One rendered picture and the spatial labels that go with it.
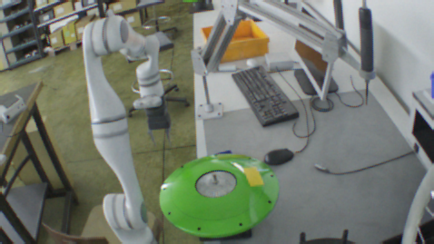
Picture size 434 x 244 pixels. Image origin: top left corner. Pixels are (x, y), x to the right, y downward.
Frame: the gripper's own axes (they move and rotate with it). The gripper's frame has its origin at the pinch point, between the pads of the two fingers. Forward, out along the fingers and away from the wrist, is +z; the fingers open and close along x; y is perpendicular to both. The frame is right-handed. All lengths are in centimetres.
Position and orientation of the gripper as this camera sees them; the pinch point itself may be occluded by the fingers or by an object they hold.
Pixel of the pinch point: (162, 146)
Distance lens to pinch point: 127.5
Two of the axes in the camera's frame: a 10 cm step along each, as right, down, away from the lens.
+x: -9.9, 0.7, 1.3
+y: 0.7, -5.7, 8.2
